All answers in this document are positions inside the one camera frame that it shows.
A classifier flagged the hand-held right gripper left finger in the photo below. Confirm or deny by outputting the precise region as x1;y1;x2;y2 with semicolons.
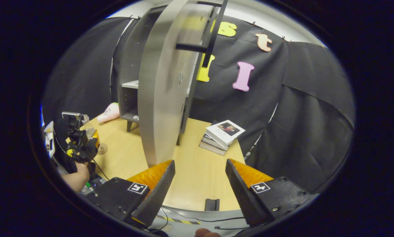
85;160;176;229

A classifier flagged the yellow black hazard tape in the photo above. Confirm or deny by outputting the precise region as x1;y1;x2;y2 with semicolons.
156;215;201;225

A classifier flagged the black backdrop cloth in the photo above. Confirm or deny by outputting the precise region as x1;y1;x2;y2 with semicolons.
42;16;355;194

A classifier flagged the clear bottle with orange label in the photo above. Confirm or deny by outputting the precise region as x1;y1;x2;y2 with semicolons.
81;114;100;149

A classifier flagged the brown book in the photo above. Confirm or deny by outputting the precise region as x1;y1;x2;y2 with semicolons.
199;141;227;156

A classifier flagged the black table edge bracket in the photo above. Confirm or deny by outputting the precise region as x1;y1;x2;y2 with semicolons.
205;198;220;212

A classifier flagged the black floor cable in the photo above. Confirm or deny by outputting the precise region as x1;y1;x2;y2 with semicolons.
159;207;247;224

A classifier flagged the black cabinet door handle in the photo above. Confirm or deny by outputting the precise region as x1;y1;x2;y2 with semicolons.
176;0;229;68

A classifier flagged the beige cabinet door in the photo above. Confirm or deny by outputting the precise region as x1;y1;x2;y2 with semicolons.
137;0;224;167

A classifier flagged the white cover book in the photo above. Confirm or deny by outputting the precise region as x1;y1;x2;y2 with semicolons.
205;119;246;147

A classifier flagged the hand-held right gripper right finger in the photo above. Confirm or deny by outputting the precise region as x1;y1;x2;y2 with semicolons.
225;159;317;228

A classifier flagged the dark grey cabinet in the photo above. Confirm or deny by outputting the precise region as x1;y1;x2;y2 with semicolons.
111;5;201;146

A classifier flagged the pink plush toy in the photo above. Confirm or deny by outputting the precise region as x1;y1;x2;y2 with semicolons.
97;102;120;124

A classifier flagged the white printed item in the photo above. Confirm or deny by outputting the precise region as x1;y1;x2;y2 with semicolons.
44;121;56;159

